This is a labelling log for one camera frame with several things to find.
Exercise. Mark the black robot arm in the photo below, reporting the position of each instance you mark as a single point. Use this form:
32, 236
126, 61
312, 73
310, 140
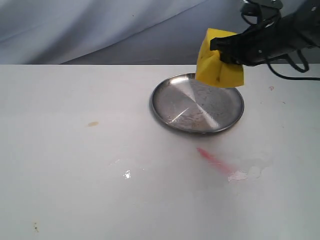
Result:
268, 16

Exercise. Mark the round steel plate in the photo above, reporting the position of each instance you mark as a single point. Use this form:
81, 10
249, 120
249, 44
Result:
184, 104

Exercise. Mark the yellow sponge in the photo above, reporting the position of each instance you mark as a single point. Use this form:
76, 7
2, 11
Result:
210, 70

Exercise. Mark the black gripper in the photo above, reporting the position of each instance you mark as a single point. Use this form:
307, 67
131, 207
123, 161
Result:
291, 33

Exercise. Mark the white backdrop sheet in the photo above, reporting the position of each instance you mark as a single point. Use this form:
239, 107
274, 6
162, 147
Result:
111, 32

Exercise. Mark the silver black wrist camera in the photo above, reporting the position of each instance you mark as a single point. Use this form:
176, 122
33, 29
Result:
276, 4

